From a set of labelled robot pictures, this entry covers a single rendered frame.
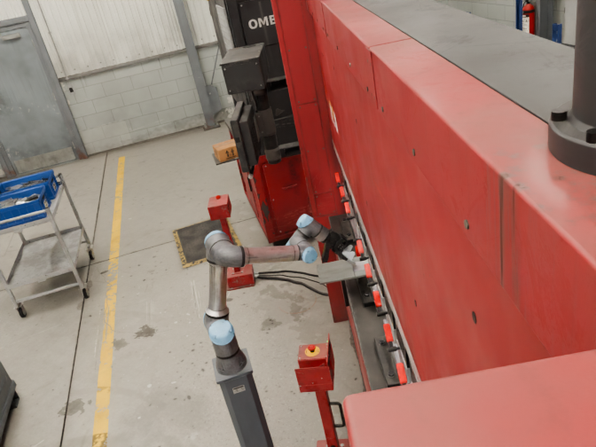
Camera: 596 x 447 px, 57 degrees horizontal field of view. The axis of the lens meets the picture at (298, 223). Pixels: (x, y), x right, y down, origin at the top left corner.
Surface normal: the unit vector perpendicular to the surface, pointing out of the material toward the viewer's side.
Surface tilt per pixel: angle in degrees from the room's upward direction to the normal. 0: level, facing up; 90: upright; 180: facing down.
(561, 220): 0
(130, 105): 90
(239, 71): 90
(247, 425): 90
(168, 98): 90
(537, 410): 0
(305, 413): 0
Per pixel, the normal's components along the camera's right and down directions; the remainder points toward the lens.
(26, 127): 0.26, 0.41
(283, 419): -0.18, -0.87
